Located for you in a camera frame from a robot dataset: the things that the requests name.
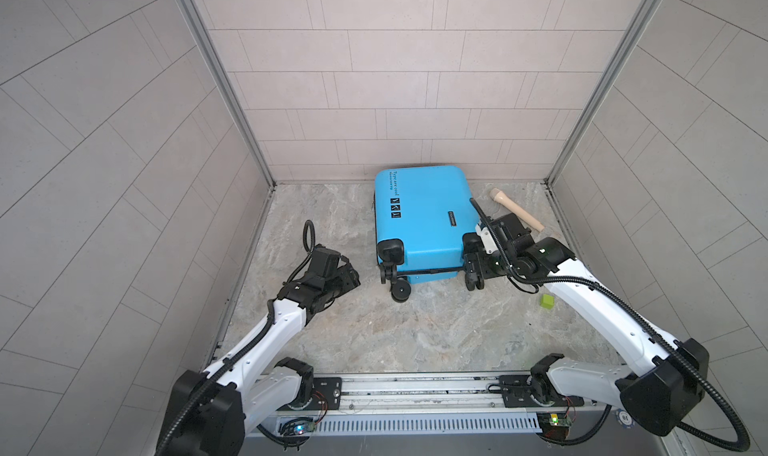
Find blue hard-shell suitcase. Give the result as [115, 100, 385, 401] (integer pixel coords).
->
[374, 166, 479, 303]

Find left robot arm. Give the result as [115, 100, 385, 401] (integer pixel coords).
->
[155, 245, 360, 455]

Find small green block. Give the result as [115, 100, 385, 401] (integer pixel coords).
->
[539, 294, 556, 310]

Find white ventilation grille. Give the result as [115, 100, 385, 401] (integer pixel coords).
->
[314, 413, 542, 437]

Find round blue white sticker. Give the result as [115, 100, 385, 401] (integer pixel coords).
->
[615, 410, 634, 429]

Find beige wooden handle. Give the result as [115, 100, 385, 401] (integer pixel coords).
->
[489, 188, 545, 232]

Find aluminium mounting rail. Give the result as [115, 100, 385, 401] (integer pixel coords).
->
[263, 368, 670, 420]

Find left circuit board with wires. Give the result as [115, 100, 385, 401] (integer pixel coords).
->
[279, 417, 318, 438]

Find circuit board with wires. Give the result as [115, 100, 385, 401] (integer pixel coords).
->
[279, 417, 318, 438]
[536, 413, 573, 442]

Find right circuit board with wires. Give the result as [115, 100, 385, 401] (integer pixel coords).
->
[536, 413, 573, 442]

